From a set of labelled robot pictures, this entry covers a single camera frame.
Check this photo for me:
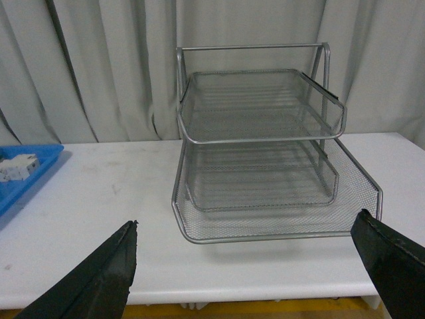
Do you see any white circuit breaker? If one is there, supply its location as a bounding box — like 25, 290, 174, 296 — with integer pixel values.
1, 154, 40, 182

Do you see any blue plastic tray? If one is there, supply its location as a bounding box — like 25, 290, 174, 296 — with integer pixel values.
1, 144, 64, 229

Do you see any silver mesh tiered rack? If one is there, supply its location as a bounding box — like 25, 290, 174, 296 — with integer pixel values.
171, 43, 383, 244

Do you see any white curtain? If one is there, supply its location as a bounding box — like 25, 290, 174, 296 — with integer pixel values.
1, 1, 424, 146

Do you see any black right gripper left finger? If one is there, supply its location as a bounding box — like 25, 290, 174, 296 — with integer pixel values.
16, 221, 137, 318

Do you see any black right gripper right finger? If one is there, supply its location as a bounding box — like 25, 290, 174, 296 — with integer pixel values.
351, 209, 424, 318

